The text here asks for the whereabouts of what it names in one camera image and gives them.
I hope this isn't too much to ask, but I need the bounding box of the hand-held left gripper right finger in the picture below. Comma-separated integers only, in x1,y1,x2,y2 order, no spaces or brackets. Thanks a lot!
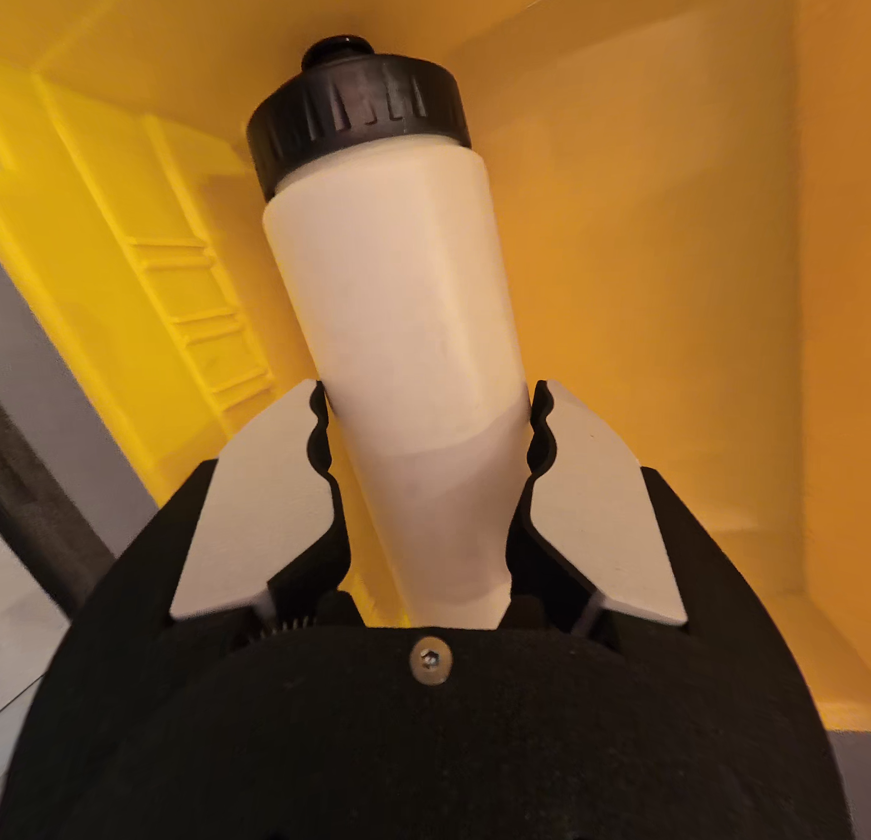
507,381,688,633

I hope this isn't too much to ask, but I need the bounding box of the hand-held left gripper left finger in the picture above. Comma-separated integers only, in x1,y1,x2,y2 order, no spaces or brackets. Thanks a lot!
171,381,352,626

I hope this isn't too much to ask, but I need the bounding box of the white plastic bottle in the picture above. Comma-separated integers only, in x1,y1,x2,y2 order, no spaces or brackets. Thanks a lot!
259,136,534,630

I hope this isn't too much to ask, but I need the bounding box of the yellow plastic bin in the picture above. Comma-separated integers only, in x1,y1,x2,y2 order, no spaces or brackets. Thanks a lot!
0,0,871,732

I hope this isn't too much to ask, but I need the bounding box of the black bottle lid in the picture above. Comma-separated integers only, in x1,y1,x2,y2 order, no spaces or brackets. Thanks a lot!
245,35,473,201

